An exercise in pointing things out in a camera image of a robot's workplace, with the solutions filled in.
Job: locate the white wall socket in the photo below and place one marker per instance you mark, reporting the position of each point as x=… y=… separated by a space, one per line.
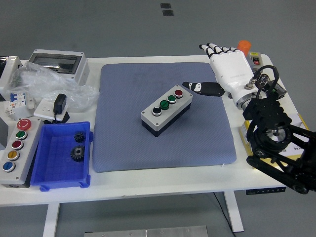
x=43 y=108

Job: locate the white circuit breaker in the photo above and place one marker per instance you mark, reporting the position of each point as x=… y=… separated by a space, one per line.
x=17 y=98

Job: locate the grey metal floor plate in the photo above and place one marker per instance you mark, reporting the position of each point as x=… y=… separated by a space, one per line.
x=148 y=232

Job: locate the dark floor outlet cover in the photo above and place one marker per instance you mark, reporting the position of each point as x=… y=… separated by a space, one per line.
x=168 y=12
x=165 y=6

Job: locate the grey five-button control box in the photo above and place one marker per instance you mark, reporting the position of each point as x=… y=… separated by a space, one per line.
x=27 y=158

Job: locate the clear plastic bag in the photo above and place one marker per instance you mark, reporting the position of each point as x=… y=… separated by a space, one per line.
x=49 y=84

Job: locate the grey metal box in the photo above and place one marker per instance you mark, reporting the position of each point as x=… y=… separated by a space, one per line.
x=2 y=133

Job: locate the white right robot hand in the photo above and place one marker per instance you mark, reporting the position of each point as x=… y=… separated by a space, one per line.
x=229 y=69

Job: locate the grey four-button control box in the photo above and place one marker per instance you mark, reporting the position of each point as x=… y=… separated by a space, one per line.
x=170 y=111

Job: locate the large black gear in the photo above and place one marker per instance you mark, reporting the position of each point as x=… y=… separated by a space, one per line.
x=77 y=153

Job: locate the small black gear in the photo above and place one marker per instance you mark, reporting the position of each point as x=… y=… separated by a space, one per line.
x=79 y=137

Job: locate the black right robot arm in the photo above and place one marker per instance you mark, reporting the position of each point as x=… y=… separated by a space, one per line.
x=266 y=108

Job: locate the black module with green terminal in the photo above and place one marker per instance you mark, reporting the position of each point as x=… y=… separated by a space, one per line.
x=280 y=90

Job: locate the orange cylinder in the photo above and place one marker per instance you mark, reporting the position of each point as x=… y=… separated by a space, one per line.
x=244 y=45

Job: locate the white equipment box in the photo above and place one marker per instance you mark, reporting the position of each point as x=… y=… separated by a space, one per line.
x=10 y=71

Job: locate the white table leg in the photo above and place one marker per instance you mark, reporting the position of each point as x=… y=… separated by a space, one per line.
x=234 y=212
x=50 y=219

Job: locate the grey-blue table mat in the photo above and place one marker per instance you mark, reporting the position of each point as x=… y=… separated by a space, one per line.
x=123 y=148

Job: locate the grey enclosure with clear lid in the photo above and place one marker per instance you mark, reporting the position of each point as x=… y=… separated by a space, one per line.
x=56 y=61

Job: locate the yellow and white cardboard box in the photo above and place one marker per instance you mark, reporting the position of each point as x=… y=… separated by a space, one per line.
x=245 y=134

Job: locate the black power adapter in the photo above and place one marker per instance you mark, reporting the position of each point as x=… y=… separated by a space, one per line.
x=60 y=103

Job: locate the black table height controller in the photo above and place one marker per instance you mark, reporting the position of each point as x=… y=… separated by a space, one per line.
x=265 y=190

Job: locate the blue plastic bin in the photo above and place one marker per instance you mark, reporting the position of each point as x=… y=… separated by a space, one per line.
x=54 y=170

